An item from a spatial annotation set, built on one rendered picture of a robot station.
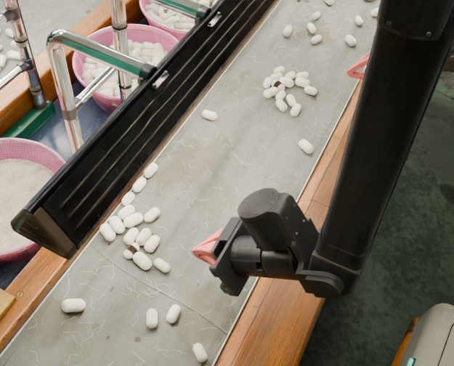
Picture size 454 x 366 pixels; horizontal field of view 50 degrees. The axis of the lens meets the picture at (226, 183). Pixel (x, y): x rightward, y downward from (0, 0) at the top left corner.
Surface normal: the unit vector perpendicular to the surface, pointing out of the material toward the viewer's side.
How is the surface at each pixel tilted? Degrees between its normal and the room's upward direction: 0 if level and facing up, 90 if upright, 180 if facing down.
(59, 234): 58
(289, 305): 0
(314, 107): 0
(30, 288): 0
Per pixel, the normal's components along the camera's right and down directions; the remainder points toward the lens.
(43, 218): 0.80, 0.04
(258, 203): -0.46, -0.77
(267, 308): 0.09, -0.59
